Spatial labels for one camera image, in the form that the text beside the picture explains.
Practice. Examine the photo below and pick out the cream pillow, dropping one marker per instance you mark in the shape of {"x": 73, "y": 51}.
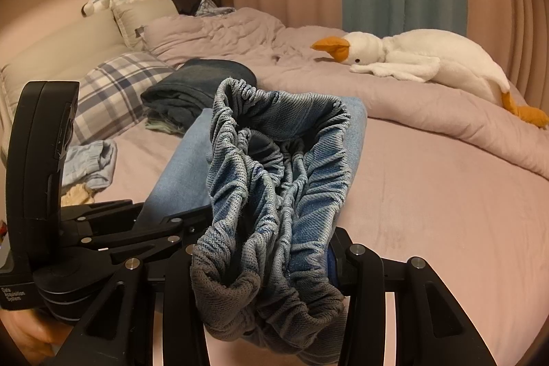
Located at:
{"x": 141, "y": 18}

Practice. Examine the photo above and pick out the beige padded headboard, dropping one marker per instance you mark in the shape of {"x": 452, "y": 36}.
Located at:
{"x": 55, "y": 44}

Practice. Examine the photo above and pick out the blue plaid pillow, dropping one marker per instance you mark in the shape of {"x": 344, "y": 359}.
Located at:
{"x": 116, "y": 91}

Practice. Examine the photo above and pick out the person's left hand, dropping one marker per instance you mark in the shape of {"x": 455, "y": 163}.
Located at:
{"x": 30, "y": 336}

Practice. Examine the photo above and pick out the white goose plush toy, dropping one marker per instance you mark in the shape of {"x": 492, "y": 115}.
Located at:
{"x": 429, "y": 57}

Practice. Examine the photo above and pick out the light blue denim pants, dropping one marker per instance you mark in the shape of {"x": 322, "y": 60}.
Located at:
{"x": 274, "y": 177}

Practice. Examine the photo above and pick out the blue plaid shirt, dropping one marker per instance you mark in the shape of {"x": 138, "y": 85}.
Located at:
{"x": 212, "y": 8}

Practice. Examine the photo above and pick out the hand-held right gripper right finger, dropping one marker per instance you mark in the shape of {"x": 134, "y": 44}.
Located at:
{"x": 362, "y": 276}

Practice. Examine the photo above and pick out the pale green folded cloth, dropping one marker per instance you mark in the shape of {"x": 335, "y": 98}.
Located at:
{"x": 165, "y": 126}

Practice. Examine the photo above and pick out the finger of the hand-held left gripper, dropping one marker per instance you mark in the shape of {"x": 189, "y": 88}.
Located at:
{"x": 158, "y": 239}
{"x": 107, "y": 211}

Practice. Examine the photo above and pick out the small light blue garment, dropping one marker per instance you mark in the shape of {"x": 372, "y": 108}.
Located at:
{"x": 92, "y": 164}

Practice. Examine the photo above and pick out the dark folded jeans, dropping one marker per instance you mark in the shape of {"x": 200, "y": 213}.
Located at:
{"x": 201, "y": 87}

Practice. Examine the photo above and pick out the white dog plush toy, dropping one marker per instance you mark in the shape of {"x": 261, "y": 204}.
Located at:
{"x": 101, "y": 2}

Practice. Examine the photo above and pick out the black garment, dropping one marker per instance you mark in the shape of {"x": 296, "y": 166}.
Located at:
{"x": 184, "y": 1}

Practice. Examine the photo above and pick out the pink duvet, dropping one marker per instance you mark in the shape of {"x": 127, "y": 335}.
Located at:
{"x": 300, "y": 61}

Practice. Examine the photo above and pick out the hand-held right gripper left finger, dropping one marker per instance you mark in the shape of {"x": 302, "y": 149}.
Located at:
{"x": 180, "y": 284}

